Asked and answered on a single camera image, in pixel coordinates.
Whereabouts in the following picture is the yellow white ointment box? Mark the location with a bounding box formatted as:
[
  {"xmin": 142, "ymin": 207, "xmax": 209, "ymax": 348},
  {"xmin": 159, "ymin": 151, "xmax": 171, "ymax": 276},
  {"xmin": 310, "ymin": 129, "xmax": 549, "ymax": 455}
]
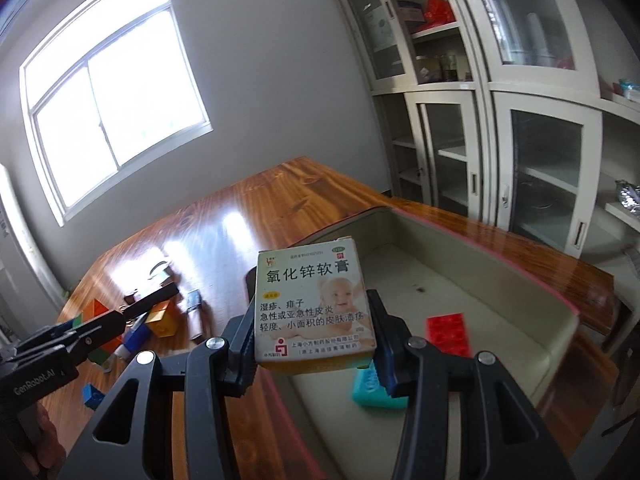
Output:
[{"xmin": 255, "ymin": 237, "xmax": 378, "ymax": 376}]

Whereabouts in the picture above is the red building brick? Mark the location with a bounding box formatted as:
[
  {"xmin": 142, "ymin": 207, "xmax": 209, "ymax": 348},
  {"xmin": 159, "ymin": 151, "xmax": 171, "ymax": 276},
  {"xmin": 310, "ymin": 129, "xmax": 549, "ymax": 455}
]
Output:
[{"xmin": 425, "ymin": 312, "xmax": 473, "ymax": 358}]

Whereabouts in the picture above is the red plastic bag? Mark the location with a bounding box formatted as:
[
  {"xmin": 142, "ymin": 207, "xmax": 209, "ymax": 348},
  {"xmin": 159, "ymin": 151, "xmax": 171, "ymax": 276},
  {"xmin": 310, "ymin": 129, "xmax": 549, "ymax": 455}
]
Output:
[{"xmin": 425, "ymin": 0, "xmax": 458, "ymax": 31}]

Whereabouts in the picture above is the white framed window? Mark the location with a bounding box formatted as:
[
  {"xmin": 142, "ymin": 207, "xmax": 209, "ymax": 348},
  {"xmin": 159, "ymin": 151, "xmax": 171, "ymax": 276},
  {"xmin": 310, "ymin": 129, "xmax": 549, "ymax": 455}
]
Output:
[{"xmin": 19, "ymin": 0, "xmax": 215, "ymax": 226}]

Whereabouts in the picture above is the white box with round print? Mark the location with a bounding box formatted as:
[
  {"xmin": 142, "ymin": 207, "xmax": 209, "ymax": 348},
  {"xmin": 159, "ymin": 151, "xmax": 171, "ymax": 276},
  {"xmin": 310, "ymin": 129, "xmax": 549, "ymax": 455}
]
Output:
[{"xmin": 367, "ymin": 7, "xmax": 396, "ymax": 53}]

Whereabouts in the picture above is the teal ribbed block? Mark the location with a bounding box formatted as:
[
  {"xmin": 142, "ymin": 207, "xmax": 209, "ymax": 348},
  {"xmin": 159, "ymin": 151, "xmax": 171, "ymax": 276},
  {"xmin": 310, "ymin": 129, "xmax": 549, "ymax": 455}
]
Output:
[{"xmin": 351, "ymin": 362, "xmax": 411, "ymax": 411}]

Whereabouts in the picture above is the pink tin box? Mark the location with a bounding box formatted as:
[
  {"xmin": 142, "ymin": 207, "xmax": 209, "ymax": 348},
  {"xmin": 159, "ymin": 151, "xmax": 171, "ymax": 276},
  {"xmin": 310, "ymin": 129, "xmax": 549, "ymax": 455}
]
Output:
[{"xmin": 245, "ymin": 205, "xmax": 583, "ymax": 480}]

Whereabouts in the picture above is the wooden desktop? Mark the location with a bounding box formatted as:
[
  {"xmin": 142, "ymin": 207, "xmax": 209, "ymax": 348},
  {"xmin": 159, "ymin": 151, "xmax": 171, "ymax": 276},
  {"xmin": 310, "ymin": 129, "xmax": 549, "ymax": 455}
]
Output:
[{"xmin": 55, "ymin": 156, "xmax": 621, "ymax": 480}]

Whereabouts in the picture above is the silver foil packet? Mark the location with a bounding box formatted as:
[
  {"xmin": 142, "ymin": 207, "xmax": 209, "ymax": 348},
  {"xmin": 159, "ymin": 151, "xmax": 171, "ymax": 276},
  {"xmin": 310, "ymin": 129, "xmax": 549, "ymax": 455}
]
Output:
[{"xmin": 614, "ymin": 180, "xmax": 640, "ymax": 218}]

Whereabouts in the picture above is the white standing air conditioner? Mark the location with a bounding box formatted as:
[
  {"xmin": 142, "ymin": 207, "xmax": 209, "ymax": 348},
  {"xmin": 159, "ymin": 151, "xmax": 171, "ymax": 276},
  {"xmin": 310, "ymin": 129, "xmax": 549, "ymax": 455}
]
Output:
[{"xmin": 0, "ymin": 162, "xmax": 68, "ymax": 321}]

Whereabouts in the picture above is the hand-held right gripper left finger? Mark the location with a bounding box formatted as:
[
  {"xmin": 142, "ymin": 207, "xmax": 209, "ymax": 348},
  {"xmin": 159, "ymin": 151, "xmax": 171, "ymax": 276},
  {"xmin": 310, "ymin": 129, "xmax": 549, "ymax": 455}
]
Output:
[{"xmin": 54, "ymin": 266, "xmax": 261, "ymax": 480}]

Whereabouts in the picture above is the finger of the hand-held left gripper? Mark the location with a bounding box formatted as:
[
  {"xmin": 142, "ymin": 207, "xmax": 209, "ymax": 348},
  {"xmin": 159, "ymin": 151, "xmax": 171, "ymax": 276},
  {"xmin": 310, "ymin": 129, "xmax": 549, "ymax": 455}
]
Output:
[
  {"xmin": 121, "ymin": 281, "xmax": 181, "ymax": 321},
  {"xmin": 16, "ymin": 309, "xmax": 128, "ymax": 369}
]

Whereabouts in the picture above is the white glass door cabinet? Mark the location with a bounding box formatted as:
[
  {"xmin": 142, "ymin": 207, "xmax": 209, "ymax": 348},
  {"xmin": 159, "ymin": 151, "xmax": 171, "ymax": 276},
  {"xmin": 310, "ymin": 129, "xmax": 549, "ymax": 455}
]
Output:
[{"xmin": 327, "ymin": 0, "xmax": 640, "ymax": 271}]

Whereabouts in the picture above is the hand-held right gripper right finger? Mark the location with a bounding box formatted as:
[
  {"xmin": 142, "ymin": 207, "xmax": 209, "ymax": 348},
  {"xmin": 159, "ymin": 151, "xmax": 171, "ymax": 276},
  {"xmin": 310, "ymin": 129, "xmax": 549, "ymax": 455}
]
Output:
[{"xmin": 366, "ymin": 289, "xmax": 582, "ymax": 480}]

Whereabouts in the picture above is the group of small jars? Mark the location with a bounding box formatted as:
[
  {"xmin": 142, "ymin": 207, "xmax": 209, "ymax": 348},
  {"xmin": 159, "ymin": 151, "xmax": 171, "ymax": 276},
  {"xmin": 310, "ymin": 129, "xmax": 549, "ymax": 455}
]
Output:
[{"xmin": 417, "ymin": 54, "xmax": 473, "ymax": 83}]

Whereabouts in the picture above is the small blue brick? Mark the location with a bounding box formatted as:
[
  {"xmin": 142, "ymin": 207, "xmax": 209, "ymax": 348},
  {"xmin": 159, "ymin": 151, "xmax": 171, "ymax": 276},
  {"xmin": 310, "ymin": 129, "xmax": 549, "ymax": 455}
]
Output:
[{"xmin": 82, "ymin": 383, "xmax": 107, "ymax": 412}]

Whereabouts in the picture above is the yellow building block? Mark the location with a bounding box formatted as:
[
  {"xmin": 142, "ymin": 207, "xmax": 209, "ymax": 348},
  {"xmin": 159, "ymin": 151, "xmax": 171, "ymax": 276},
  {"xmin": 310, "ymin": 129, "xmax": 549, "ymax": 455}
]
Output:
[{"xmin": 144, "ymin": 301, "xmax": 181, "ymax": 339}]

